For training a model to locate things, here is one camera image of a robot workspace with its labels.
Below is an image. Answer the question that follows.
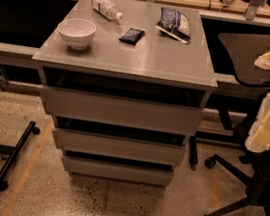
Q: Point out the black table leg with casters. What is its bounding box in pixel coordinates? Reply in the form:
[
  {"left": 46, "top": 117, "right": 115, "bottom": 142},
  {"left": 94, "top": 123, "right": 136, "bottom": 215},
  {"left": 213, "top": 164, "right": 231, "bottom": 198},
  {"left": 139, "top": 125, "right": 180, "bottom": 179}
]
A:
[{"left": 0, "top": 121, "right": 41, "bottom": 191}]

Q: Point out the blue chip bag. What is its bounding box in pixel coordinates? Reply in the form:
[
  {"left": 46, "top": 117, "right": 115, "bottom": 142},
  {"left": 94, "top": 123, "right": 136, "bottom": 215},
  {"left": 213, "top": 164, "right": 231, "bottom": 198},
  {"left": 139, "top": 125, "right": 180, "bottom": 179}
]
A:
[{"left": 156, "top": 7, "right": 191, "bottom": 44}]

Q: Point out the grey top drawer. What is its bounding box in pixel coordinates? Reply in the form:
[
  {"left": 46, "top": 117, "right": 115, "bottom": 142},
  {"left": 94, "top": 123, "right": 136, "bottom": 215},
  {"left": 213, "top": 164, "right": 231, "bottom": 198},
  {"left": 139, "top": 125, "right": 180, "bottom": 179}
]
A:
[{"left": 40, "top": 85, "right": 203, "bottom": 135}]

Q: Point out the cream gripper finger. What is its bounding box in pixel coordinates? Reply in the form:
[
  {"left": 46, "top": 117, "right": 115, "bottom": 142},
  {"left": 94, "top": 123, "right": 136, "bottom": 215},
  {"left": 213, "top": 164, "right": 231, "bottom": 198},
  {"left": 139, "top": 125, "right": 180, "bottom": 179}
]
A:
[{"left": 254, "top": 51, "right": 270, "bottom": 70}]

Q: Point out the white ceramic bowl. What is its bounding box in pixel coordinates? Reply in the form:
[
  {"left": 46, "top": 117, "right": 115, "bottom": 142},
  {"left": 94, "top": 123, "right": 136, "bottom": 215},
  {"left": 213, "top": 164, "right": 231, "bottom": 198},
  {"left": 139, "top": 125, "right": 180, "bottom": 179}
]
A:
[{"left": 57, "top": 18, "right": 96, "bottom": 50}]

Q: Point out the grey bottom drawer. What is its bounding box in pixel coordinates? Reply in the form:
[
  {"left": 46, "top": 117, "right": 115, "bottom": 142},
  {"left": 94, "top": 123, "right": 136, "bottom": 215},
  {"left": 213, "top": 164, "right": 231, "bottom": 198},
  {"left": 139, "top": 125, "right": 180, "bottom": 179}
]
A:
[{"left": 62, "top": 156, "right": 174, "bottom": 186}]

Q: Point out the grey middle drawer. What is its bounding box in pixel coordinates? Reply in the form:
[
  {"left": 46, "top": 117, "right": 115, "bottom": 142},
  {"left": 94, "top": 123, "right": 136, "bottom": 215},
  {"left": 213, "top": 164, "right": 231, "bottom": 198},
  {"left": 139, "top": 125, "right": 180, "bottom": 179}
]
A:
[{"left": 52, "top": 128, "right": 186, "bottom": 166}]

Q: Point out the grey drawer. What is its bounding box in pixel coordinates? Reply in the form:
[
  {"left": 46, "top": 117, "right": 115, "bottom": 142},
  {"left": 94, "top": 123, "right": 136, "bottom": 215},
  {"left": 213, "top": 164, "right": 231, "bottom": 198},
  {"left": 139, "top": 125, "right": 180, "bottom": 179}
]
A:
[
  {"left": 40, "top": 85, "right": 203, "bottom": 135},
  {"left": 52, "top": 128, "right": 186, "bottom": 166},
  {"left": 62, "top": 156, "right": 174, "bottom": 186}
]

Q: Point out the black office chair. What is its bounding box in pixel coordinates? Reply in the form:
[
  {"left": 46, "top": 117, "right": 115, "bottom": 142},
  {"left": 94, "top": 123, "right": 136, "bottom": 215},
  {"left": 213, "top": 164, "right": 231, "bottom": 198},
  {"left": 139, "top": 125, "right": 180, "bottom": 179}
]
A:
[{"left": 191, "top": 25, "right": 270, "bottom": 216}]

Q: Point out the black right table leg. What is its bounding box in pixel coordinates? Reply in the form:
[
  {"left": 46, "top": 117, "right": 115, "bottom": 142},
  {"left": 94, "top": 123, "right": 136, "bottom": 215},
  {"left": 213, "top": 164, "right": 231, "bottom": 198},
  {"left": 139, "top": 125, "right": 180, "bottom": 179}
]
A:
[{"left": 189, "top": 136, "right": 198, "bottom": 166}]

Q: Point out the grey drawer cabinet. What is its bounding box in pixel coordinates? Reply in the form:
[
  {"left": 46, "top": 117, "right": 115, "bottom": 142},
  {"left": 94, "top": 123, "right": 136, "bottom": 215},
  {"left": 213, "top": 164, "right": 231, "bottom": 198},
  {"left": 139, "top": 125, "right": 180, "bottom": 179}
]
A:
[{"left": 15, "top": 0, "right": 230, "bottom": 196}]

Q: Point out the small dark snack packet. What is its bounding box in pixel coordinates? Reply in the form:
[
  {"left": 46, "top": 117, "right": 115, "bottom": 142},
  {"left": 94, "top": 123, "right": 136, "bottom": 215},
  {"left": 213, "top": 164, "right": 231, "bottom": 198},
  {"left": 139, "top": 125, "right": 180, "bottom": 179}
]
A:
[{"left": 119, "top": 28, "right": 145, "bottom": 45}]

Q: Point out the clear plastic water bottle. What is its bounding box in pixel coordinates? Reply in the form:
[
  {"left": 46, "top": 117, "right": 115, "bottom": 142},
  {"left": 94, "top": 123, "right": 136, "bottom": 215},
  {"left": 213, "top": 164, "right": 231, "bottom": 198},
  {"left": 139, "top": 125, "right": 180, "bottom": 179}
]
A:
[{"left": 91, "top": 0, "right": 124, "bottom": 21}]

